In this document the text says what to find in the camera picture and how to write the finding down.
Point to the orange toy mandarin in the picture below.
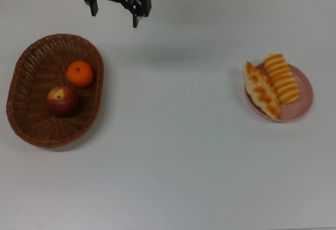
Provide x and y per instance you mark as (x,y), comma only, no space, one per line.
(80,73)

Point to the red toy apple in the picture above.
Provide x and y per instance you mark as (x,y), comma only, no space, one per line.
(63,101)

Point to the braided toy bread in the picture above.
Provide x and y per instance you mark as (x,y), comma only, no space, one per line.
(262,92)

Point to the striped toy bread roll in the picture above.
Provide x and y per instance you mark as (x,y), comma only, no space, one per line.
(282,79)

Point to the brown woven basket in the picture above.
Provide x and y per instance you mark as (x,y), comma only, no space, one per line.
(34,64)

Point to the pink plate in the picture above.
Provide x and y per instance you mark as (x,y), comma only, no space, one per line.
(302,101)

